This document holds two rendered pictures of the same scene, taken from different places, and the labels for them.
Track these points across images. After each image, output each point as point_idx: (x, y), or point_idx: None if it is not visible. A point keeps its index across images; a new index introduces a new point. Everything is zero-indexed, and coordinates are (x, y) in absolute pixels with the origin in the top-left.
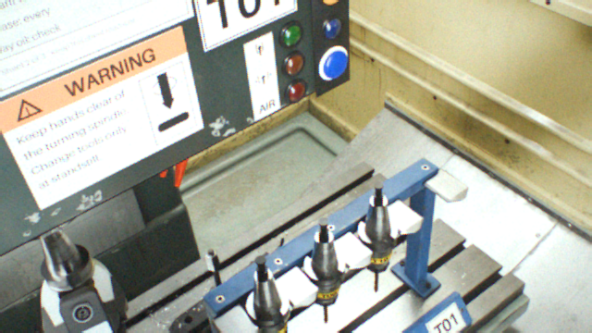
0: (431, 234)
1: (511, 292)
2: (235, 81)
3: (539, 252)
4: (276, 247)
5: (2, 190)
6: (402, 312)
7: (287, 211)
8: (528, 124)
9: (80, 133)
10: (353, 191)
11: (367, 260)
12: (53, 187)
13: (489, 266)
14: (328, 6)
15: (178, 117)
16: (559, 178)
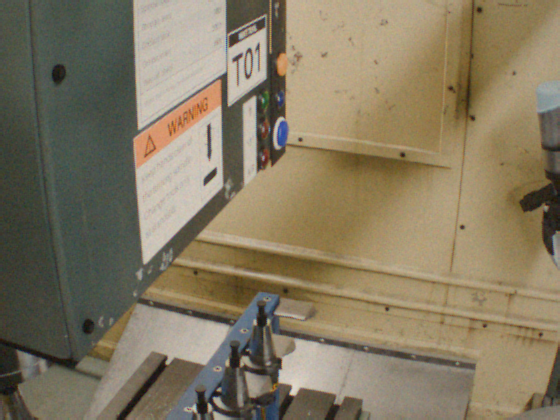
0: None
1: (356, 410)
2: (237, 141)
3: (350, 381)
4: None
5: (128, 235)
6: None
7: (104, 415)
8: (304, 264)
9: (169, 178)
10: (159, 379)
11: (269, 383)
12: (152, 238)
13: (326, 398)
14: (279, 77)
15: (212, 172)
16: (345, 308)
